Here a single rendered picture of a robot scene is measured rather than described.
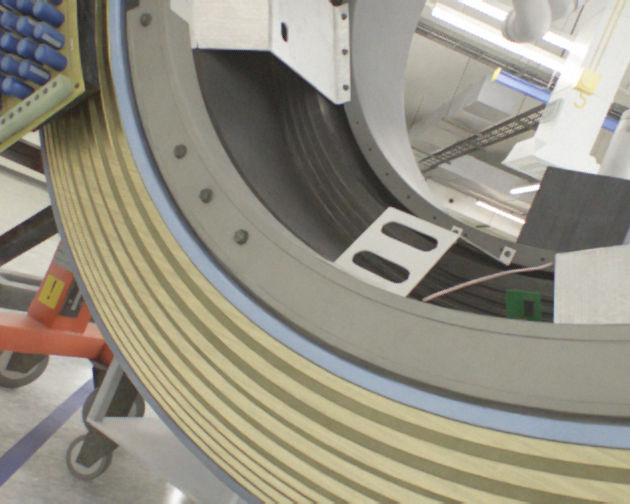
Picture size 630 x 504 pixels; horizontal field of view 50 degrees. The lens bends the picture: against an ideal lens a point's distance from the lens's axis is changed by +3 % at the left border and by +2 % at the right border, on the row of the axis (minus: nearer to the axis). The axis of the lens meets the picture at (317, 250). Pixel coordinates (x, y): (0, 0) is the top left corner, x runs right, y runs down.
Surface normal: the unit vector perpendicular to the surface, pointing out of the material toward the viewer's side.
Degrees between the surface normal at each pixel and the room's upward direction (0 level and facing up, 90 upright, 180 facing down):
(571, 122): 90
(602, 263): 61
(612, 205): 90
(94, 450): 90
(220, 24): 76
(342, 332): 90
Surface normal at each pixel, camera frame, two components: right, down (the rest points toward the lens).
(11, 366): 0.57, 0.22
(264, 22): 0.05, -0.27
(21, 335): 0.78, 0.30
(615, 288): -0.43, -0.72
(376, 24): 0.84, 0.07
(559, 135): 0.11, 0.02
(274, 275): -0.50, -0.22
